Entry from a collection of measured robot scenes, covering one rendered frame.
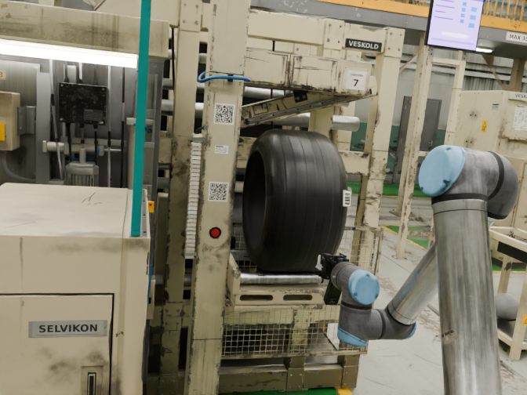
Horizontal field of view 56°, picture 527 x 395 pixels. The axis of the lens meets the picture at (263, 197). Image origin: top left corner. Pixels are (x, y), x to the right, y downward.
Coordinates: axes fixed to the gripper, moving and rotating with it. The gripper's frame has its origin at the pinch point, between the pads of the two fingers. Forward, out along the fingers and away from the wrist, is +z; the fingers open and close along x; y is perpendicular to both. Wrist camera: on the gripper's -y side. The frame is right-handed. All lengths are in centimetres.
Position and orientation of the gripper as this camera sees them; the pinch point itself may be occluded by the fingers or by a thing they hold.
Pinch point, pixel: (320, 268)
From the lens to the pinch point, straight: 177.6
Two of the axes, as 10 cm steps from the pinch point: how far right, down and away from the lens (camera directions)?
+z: -2.5, -0.7, 9.7
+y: 0.6, -10.0, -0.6
